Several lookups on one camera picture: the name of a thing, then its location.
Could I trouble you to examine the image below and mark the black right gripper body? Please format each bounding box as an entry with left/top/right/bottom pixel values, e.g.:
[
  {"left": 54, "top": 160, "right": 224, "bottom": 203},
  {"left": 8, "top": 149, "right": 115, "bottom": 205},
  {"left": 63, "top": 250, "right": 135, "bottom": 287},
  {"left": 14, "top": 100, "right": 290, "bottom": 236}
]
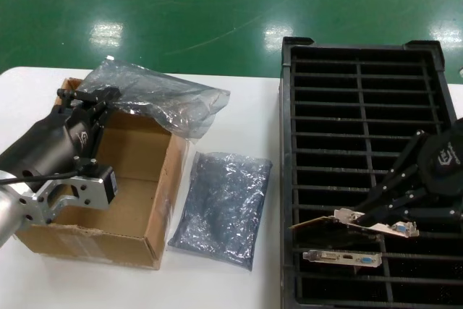
[{"left": 417, "top": 117, "right": 463, "bottom": 198}]

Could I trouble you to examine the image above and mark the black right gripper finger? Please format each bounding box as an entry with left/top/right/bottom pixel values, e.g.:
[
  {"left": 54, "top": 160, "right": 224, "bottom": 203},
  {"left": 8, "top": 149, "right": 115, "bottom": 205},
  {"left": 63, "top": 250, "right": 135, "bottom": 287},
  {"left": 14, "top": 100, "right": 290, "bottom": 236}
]
[
  {"left": 360, "top": 128, "right": 427, "bottom": 216},
  {"left": 352, "top": 187, "right": 463, "bottom": 226}
]

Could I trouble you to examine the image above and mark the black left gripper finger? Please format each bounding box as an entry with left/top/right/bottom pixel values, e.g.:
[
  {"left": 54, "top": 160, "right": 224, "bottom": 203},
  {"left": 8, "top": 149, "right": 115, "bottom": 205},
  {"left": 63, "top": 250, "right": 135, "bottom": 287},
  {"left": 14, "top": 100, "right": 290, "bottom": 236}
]
[
  {"left": 56, "top": 85, "right": 123, "bottom": 108},
  {"left": 85, "top": 104, "right": 113, "bottom": 162}
]

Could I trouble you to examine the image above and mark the black slotted container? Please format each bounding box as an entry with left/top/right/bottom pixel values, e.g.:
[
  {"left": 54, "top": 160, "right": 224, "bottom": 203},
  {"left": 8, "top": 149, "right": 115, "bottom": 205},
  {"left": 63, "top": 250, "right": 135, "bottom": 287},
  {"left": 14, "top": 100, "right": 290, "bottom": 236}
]
[{"left": 279, "top": 36, "right": 463, "bottom": 309}]

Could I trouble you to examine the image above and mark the brown cardboard box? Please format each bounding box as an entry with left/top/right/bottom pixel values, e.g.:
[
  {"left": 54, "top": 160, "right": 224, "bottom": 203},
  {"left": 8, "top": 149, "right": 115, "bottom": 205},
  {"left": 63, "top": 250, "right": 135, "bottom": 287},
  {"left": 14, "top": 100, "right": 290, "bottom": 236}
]
[{"left": 16, "top": 77, "right": 192, "bottom": 272}]

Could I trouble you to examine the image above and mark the flat blue-grey antistatic bag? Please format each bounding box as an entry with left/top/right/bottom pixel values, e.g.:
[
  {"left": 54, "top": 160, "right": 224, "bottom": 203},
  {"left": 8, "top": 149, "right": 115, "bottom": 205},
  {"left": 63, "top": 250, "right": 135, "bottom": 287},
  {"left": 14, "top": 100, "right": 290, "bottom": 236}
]
[{"left": 166, "top": 150, "right": 274, "bottom": 272}]

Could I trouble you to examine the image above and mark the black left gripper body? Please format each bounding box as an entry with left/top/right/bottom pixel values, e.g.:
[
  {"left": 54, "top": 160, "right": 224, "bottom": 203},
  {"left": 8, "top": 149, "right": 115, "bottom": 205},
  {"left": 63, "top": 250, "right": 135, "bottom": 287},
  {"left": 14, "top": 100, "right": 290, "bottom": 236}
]
[{"left": 0, "top": 107, "right": 94, "bottom": 191}]

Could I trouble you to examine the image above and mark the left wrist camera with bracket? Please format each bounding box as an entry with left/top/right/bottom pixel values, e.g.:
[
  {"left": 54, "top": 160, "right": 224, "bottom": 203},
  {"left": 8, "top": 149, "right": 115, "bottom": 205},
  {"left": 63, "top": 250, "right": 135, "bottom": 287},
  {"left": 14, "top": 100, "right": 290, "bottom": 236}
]
[{"left": 20, "top": 158, "right": 119, "bottom": 227}]

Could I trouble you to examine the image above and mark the black left camera cable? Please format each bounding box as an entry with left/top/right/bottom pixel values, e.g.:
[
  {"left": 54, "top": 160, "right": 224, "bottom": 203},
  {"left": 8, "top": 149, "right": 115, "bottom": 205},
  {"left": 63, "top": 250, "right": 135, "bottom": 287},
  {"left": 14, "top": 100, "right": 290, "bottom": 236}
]
[{"left": 0, "top": 169, "right": 98, "bottom": 187}]

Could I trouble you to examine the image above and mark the bagged graphics card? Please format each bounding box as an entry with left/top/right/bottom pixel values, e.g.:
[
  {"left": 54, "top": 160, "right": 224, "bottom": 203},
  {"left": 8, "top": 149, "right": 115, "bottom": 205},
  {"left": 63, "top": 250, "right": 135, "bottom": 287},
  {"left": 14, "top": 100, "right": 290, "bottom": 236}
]
[{"left": 75, "top": 56, "right": 232, "bottom": 140}]

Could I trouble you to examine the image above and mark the graphics card with silver bracket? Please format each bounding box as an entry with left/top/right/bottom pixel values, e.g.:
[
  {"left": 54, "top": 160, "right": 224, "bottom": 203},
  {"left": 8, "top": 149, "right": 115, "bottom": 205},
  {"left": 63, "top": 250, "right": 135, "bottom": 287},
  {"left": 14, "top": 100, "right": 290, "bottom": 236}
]
[
  {"left": 288, "top": 207, "right": 420, "bottom": 248},
  {"left": 302, "top": 250, "right": 383, "bottom": 274}
]

